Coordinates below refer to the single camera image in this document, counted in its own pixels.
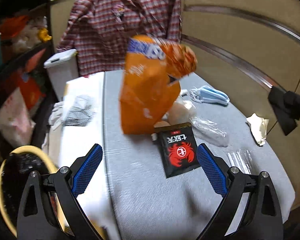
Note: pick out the orange food packet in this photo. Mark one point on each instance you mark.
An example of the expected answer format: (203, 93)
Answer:
(29, 90)

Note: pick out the pale beige round wrapper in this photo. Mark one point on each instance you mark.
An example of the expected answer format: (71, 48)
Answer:
(182, 110)

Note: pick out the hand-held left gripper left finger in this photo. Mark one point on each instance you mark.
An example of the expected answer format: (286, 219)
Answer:
(87, 172)

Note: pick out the yellow trash can black liner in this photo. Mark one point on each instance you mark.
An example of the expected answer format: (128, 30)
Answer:
(14, 167)

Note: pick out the clear wrapper with white sticks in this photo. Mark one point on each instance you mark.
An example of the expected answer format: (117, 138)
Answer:
(240, 158)

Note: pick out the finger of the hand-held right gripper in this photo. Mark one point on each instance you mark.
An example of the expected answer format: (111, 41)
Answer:
(284, 110)

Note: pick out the white rice sack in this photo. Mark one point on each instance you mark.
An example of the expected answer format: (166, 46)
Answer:
(12, 120)

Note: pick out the white rag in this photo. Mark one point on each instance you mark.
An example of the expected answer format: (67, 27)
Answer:
(56, 115)

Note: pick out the crumpled cream tissue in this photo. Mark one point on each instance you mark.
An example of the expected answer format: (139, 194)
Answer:
(257, 127)

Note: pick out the blue face mask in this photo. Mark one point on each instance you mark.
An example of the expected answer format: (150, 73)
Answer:
(212, 95)

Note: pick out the red plaid shirt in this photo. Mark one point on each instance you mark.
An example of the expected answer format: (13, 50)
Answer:
(102, 30)

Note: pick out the black white striped cloth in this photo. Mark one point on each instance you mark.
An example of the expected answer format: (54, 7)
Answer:
(79, 112)

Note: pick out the black shelf rack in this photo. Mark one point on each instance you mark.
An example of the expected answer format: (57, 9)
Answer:
(27, 53)

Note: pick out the grey table cover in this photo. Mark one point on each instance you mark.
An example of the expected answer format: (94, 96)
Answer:
(145, 200)

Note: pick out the orange snack bag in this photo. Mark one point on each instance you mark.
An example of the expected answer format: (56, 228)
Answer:
(145, 92)

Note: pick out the white plastic bags bundle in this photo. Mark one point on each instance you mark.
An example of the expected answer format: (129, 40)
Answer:
(27, 36)

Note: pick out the white pedal bin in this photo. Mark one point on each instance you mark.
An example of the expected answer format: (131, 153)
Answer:
(62, 75)

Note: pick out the white table cover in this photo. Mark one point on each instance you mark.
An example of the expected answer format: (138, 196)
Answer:
(89, 140)

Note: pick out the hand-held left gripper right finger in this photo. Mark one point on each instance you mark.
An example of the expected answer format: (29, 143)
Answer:
(212, 172)

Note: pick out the orange plastic bag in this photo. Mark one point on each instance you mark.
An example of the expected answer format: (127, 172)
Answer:
(14, 25)

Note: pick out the yellow snack packet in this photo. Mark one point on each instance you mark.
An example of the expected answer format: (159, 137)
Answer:
(44, 34)

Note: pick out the black packet with red crab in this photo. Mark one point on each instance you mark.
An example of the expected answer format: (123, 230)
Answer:
(177, 152)

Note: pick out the clear plastic bag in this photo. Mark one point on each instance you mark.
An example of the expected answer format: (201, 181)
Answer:
(210, 131)

